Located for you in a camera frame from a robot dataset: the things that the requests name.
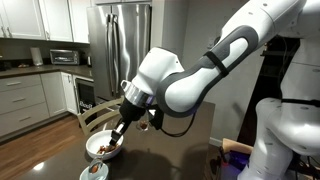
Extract black beverage cooler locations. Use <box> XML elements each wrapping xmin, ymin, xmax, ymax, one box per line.
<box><xmin>73</xmin><ymin>76</ymin><xmax>98</xmax><ymax>116</ymax></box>

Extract orange handled tool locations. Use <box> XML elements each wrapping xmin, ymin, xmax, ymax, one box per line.
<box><xmin>218</xmin><ymin>146</ymin><xmax>231</xmax><ymax>168</ymax></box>

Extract clear drinking glass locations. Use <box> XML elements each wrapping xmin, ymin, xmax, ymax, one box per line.
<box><xmin>135</xmin><ymin>111</ymin><xmax>150</xmax><ymax>132</ymax></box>

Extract white kitchen cabinets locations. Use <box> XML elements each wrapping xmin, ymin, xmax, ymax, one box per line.
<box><xmin>0</xmin><ymin>0</ymin><xmax>92</xmax><ymax>44</ymax></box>
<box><xmin>0</xmin><ymin>71</ymin><xmax>79</xmax><ymax>138</ymax></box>

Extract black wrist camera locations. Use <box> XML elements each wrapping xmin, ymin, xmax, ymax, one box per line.
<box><xmin>147</xmin><ymin>104</ymin><xmax>165</xmax><ymax>131</ymax></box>

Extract white countertop canister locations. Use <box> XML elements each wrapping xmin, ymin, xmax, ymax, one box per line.
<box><xmin>30</xmin><ymin>47</ymin><xmax>44</xmax><ymax>67</ymax></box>

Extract stainless steel refrigerator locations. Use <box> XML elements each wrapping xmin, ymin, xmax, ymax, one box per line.
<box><xmin>86</xmin><ymin>3</ymin><xmax>152</xmax><ymax>104</ymax></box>

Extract dark kitchen countertop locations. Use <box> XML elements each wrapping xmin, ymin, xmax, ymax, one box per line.
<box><xmin>0</xmin><ymin>64</ymin><xmax>94</xmax><ymax>80</ymax></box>

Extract wooden board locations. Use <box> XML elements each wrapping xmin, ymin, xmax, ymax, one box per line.
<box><xmin>222</xmin><ymin>137</ymin><xmax>254</xmax><ymax>155</ymax></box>

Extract mixed nuts pile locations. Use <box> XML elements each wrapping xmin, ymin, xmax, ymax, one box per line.
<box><xmin>96</xmin><ymin>143</ymin><xmax>120</xmax><ymax>155</ymax></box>

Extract small white bowl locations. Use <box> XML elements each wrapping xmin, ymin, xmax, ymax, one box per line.
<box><xmin>79</xmin><ymin>162</ymin><xmax>110</xmax><ymax>180</ymax></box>

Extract white upper kitchen cabinets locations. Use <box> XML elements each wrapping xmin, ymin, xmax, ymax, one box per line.
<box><xmin>0</xmin><ymin>0</ymin><xmax>92</xmax><ymax>44</ymax></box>

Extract silver toaster oven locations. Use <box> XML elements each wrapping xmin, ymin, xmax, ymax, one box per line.
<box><xmin>49</xmin><ymin>49</ymin><xmax>81</xmax><ymax>66</ymax></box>

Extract pale wooden chair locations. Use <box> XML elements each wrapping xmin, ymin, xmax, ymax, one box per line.
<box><xmin>77</xmin><ymin>96</ymin><xmax>125</xmax><ymax>136</ymax></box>

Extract white lower kitchen cabinets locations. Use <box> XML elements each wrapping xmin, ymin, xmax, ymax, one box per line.
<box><xmin>0</xmin><ymin>71</ymin><xmax>79</xmax><ymax>138</ymax></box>

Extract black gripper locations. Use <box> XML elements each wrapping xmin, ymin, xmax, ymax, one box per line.
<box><xmin>109</xmin><ymin>97</ymin><xmax>147</xmax><ymax>146</ymax></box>

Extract large white bowl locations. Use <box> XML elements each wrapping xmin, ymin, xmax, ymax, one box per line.
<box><xmin>85</xmin><ymin>129</ymin><xmax>125</xmax><ymax>161</ymax></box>

